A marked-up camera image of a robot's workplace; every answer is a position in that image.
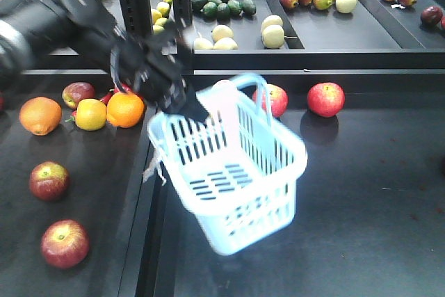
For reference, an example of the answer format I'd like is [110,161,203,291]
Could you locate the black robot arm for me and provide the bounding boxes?
[1,0,209,122]

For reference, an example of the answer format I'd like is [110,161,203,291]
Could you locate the orange beside pepper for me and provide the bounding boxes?
[106,92,145,128]

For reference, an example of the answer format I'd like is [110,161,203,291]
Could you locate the red chili pepper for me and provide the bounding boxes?
[65,89,114,122]

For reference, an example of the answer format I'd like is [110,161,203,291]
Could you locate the red bell pepper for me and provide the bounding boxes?
[113,83,133,94]

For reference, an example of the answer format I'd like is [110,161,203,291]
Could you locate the yellow round fruit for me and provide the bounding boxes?
[75,98,106,131]

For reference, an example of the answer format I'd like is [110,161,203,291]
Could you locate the red apple tray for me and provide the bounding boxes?
[307,82,346,118]
[267,83,289,118]

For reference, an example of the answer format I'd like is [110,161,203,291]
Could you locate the red apple right tray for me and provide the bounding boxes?
[307,82,346,118]

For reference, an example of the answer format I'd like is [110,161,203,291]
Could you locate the red green apple lower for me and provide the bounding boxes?
[40,219,90,269]

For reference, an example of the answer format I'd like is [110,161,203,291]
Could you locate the red green apple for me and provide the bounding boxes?
[29,161,70,202]
[40,219,90,269]

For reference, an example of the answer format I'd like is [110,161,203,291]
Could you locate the red apple centre tray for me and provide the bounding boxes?
[267,83,289,118]

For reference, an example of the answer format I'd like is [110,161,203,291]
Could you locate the orange with navel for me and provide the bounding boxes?
[19,97,62,136]

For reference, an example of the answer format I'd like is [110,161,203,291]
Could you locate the black wooden display stand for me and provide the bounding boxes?
[1,0,444,296]

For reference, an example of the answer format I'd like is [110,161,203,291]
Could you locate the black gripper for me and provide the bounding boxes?
[110,22,209,123]

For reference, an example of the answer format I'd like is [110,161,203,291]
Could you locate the pink red apple near pepper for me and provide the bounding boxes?
[62,81,95,110]

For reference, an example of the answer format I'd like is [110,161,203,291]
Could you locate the light blue plastic basket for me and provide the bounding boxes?
[144,73,308,255]

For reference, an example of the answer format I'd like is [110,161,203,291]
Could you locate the red green apple upper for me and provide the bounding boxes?
[29,161,70,202]

